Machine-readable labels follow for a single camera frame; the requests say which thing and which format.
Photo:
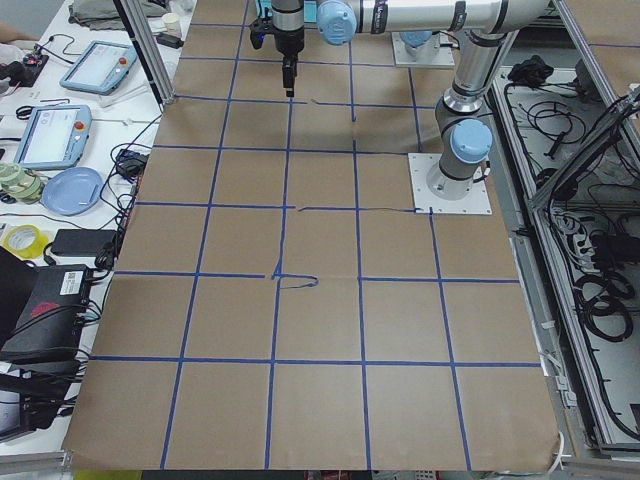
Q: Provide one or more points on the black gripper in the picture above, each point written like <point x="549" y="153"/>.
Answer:
<point x="287" y="44"/>

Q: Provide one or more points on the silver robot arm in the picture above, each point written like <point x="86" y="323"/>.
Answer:
<point x="416" y="39"/>
<point x="486" y="30"/>

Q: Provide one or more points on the upper teach pendant tablet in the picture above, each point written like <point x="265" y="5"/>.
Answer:
<point x="100" y="69"/>

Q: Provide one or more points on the teach pendant tablet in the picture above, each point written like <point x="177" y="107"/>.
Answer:
<point x="55" y="137"/>
<point x="100" y="69"/>

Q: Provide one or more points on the lower teach pendant tablet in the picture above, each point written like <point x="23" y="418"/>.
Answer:
<point x="55" y="137"/>

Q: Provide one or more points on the blue plastic plate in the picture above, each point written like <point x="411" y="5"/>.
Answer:
<point x="73" y="191"/>

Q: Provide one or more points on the yellow tape roll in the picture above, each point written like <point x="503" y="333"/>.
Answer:
<point x="26" y="241"/>

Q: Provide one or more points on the black laptop computer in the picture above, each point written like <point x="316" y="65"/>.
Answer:
<point x="40" y="310"/>

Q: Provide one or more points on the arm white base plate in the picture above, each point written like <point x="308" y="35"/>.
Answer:
<point x="435" y="54"/>
<point x="435" y="193"/>

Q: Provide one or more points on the aluminium frame post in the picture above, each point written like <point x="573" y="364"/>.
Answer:
<point x="136" y="24"/>

